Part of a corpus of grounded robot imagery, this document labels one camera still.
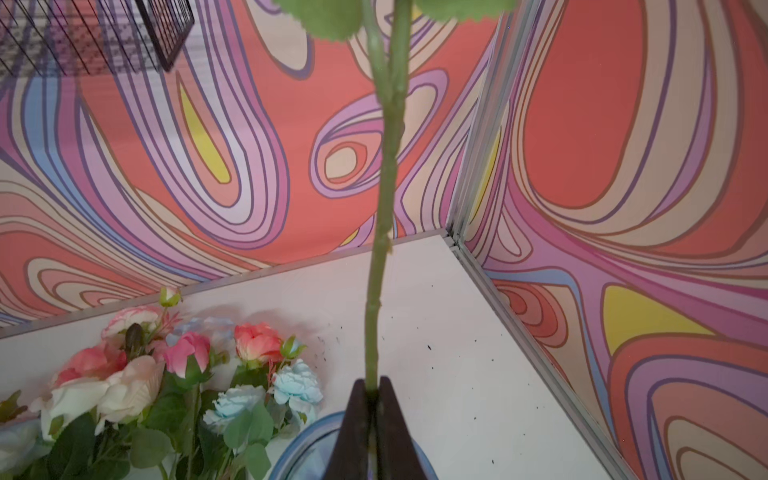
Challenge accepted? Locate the purple blue glass vase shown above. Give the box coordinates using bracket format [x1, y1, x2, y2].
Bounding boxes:
[268, 411, 439, 479]

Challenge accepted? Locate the pale pink rose bunch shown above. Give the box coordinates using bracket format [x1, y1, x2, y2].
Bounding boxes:
[1, 287, 182, 423]

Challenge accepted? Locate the black wire basket back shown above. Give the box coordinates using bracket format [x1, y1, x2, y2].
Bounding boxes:
[1, 0, 195, 80]

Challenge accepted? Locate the red pink rose stem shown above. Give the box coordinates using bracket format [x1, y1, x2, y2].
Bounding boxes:
[161, 322, 307, 480]

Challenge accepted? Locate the light blue flower stem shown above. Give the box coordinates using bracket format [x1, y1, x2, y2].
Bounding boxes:
[198, 359, 324, 479]

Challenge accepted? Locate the white cream rose stem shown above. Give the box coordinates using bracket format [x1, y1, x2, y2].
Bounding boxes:
[30, 355, 202, 479]

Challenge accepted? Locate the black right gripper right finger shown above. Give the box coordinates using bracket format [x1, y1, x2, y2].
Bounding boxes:
[374, 376, 427, 480]

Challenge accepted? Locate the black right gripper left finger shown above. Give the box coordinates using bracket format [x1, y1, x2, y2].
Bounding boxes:
[322, 379, 374, 480]

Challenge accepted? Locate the light pink rose stem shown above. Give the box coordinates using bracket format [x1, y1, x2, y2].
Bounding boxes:
[278, 0, 518, 399]

